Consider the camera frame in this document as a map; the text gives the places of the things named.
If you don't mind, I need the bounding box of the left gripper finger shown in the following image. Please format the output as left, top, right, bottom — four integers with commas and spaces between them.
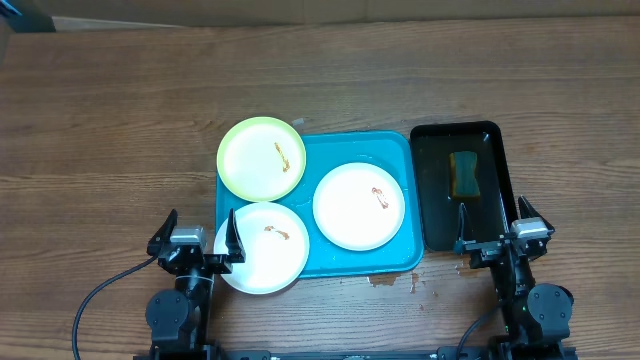
225, 208, 246, 263
146, 209, 178, 256

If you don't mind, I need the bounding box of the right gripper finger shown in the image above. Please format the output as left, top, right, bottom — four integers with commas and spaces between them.
518, 195, 554, 233
457, 203, 474, 242

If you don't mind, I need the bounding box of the white plate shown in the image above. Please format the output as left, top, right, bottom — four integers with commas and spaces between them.
312, 162, 406, 251
222, 202, 310, 295

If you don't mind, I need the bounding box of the yellow green sponge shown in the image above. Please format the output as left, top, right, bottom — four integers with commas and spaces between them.
449, 151, 481, 199

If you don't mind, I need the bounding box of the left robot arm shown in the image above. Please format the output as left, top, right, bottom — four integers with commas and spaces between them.
145, 210, 246, 359

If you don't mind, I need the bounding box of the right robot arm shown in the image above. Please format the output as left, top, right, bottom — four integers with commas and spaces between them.
454, 196, 577, 359

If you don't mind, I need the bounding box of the black rectangular water tray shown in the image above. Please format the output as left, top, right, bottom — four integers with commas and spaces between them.
410, 121, 517, 252

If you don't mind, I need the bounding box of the teal plastic tray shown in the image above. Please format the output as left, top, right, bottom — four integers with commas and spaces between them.
215, 131, 424, 278

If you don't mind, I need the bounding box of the yellow-green plate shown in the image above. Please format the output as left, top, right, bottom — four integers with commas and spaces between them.
216, 116, 306, 202

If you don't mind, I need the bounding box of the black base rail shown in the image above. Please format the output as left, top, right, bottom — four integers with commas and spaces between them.
132, 344, 579, 360

